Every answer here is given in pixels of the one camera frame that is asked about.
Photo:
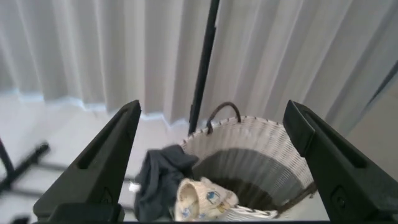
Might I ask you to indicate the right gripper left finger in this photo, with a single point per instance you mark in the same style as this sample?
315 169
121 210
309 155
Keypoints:
93 180

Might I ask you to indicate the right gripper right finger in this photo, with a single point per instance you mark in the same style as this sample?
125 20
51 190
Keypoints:
351 193

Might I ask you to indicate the cream printed shorts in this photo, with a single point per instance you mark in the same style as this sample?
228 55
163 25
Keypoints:
202 199

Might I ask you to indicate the white laundry basket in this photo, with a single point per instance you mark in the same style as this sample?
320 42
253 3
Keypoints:
248 133

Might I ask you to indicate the black clothes rack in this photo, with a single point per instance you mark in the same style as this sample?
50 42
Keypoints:
203 62

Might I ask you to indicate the dark grey garment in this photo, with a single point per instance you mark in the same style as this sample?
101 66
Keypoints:
158 177

